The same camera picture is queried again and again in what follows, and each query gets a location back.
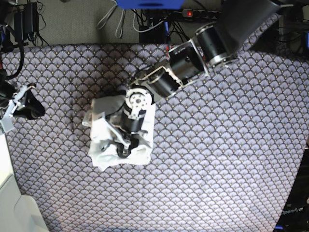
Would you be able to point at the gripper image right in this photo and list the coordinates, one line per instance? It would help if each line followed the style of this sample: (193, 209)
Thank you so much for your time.
(106, 139)

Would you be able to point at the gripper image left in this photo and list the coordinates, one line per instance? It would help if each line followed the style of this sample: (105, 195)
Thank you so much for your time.
(30, 108)

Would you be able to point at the white T-shirt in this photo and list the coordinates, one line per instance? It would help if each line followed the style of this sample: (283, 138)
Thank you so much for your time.
(109, 105)

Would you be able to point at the patterned purple table cloth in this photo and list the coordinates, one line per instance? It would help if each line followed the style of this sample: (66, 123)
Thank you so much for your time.
(226, 148)

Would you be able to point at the black box behind table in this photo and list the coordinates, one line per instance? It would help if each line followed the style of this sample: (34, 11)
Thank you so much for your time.
(158, 35)

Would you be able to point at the blue box overhead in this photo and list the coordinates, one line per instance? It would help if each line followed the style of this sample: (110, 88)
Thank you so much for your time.
(150, 4)

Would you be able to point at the black power strip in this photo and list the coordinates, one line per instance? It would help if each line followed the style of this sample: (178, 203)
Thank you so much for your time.
(189, 13)

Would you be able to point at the black case OpenArm label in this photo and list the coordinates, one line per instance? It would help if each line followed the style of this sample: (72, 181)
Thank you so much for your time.
(295, 215)

